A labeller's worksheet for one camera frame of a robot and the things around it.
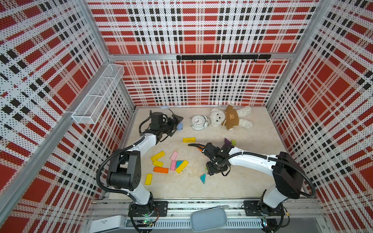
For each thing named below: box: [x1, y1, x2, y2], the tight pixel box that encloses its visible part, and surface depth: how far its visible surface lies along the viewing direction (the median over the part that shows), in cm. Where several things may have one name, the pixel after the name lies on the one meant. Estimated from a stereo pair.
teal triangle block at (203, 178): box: [199, 173, 207, 185], surface depth 86 cm
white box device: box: [88, 215, 126, 233], surface depth 65 cm
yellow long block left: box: [150, 150, 166, 162], surface depth 94 cm
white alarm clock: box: [190, 114, 209, 131], surface depth 109 cm
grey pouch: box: [190, 204, 230, 233], surface depth 70 cm
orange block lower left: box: [153, 166, 170, 174], surface depth 90 cm
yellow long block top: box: [182, 137, 197, 143], surface depth 103 cm
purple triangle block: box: [224, 137, 232, 146], surface depth 100 cm
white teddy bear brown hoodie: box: [209, 104, 254, 132], surface depth 107 cm
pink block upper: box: [169, 150, 179, 161], surface depth 95 cm
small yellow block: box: [152, 159, 164, 168], surface depth 91 cm
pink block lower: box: [170, 160, 177, 171], surface depth 90 cm
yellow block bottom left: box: [144, 173, 153, 185], surface depth 85 cm
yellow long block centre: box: [175, 159, 189, 174], surface depth 90 cm
